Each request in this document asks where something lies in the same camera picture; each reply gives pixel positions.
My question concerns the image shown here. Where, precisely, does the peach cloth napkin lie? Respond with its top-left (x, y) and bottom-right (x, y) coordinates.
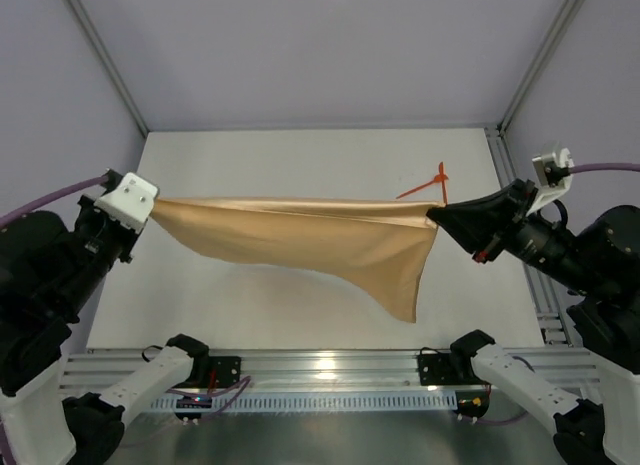
top-left (151, 198), bottom-right (440, 323)

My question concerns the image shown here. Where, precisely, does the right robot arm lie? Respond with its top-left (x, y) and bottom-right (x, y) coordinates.
top-left (426, 179), bottom-right (639, 464)

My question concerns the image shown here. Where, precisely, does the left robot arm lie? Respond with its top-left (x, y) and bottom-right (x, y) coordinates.
top-left (1, 196), bottom-right (209, 464)

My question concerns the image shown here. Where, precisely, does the orange plastic fork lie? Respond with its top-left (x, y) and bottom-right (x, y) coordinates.
top-left (395, 175), bottom-right (441, 199)

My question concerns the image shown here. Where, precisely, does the orange plastic knife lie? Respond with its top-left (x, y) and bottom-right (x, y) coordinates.
top-left (438, 162), bottom-right (449, 205)

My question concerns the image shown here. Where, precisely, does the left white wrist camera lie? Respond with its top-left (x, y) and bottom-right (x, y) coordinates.
top-left (94, 172), bottom-right (159, 235)

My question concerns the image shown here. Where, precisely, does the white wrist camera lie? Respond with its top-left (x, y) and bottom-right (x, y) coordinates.
top-left (94, 172), bottom-right (159, 235)
top-left (528, 141), bottom-right (574, 215)

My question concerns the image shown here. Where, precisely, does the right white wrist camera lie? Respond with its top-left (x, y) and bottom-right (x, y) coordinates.
top-left (528, 141), bottom-right (574, 215)

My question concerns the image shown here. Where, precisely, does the right side aluminium rail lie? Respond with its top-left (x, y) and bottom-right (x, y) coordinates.
top-left (485, 125), bottom-right (574, 347)

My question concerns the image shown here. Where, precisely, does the aluminium rail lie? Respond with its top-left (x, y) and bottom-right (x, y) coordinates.
top-left (485, 125), bottom-right (574, 347)
top-left (60, 347), bottom-right (599, 393)

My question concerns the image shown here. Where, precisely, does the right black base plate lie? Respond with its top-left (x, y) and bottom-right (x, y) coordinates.
top-left (416, 347), bottom-right (475, 386)

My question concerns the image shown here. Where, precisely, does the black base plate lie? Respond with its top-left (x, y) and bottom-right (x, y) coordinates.
top-left (416, 347), bottom-right (475, 386)
top-left (204, 355), bottom-right (242, 390)

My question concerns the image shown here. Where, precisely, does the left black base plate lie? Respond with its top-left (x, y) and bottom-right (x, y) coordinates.
top-left (204, 355), bottom-right (242, 390)

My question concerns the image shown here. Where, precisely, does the perforated cable tray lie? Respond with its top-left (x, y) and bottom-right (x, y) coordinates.
top-left (149, 390), bottom-right (459, 415)

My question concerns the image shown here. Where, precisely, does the aluminium front rail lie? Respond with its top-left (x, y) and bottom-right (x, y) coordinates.
top-left (60, 347), bottom-right (599, 393)

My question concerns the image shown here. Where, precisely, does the right frame post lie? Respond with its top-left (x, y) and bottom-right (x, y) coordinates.
top-left (497, 0), bottom-right (586, 136)

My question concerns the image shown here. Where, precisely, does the frame post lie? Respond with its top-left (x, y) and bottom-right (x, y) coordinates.
top-left (62, 0), bottom-right (150, 138)
top-left (497, 0), bottom-right (586, 136)

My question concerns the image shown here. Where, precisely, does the left frame post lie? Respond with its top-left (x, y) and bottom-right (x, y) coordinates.
top-left (62, 0), bottom-right (150, 138)

